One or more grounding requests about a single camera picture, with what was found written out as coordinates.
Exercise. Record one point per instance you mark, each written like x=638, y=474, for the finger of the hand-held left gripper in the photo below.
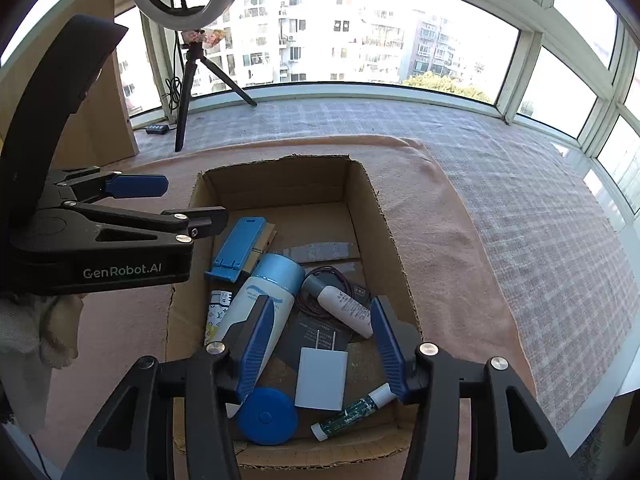
x=137, y=186
x=205, y=222

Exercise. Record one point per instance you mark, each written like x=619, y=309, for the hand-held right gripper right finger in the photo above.
x=387, y=350

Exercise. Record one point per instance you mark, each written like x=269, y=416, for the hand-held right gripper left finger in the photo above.
x=257, y=345

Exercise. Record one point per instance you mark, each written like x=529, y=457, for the blue phone stand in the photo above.
x=240, y=245

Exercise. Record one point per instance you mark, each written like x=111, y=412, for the small patterned tube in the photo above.
x=217, y=315

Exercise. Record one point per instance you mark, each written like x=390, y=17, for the dark grey card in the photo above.
x=310, y=327

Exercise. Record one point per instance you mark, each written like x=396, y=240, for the white lotion bottle grey cap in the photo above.
x=345, y=310

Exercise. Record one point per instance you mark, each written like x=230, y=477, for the wooden clothespin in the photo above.
x=267, y=242

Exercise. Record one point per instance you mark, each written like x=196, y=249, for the white sunscreen tube blue cap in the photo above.
x=272, y=280

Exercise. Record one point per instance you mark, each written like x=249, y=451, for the white wall charger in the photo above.
x=320, y=380

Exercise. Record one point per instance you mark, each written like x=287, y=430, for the small green bottle white cap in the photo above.
x=350, y=412

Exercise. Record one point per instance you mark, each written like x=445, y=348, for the blue round tape measure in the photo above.
x=267, y=417

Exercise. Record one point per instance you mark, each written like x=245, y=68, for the cardboard box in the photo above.
x=300, y=185

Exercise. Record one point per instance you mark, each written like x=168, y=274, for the person's left hand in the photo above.
x=35, y=340

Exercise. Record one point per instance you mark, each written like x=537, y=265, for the large light wooden board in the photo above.
x=110, y=125

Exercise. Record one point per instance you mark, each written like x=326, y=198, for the black tripod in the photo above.
x=187, y=90

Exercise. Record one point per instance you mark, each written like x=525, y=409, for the pink blanket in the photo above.
x=440, y=240

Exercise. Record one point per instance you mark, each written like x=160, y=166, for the plaid cloth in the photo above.
x=525, y=210

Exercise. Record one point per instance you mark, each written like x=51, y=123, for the apartment buildings outside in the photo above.
x=380, y=35

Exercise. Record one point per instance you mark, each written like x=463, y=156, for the white window frame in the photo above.
x=530, y=60

